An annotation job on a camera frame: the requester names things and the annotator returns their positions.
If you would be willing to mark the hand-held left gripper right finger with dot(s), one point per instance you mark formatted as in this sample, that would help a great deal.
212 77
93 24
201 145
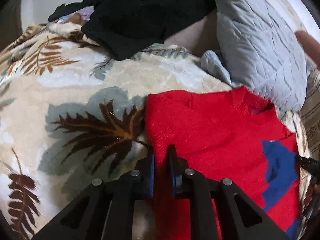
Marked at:
173 177

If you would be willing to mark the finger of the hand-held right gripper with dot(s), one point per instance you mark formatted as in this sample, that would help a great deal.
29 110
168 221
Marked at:
308 165

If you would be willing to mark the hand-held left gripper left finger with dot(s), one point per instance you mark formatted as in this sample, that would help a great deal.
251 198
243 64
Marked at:
151 177

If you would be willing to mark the red and blue sweater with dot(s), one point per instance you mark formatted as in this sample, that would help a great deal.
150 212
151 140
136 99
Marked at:
212 135

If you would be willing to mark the striped beige bedsheet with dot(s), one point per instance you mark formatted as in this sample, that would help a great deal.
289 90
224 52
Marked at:
311 120

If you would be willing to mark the tan rounded object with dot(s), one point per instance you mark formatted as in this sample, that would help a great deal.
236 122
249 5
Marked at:
308 45

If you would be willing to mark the leaf-printed plush blanket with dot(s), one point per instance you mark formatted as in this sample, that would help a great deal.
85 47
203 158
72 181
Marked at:
75 80

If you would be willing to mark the grey quilted pillow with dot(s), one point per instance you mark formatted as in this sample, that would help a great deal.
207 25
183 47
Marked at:
255 42

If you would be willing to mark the pink cloth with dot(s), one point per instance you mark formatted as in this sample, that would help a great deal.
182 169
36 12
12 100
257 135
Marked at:
195 35

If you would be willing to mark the black garment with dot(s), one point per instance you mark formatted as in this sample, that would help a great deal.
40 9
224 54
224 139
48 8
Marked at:
140 17

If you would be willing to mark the purple printed cloth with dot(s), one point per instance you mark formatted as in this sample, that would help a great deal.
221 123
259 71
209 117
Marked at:
85 13

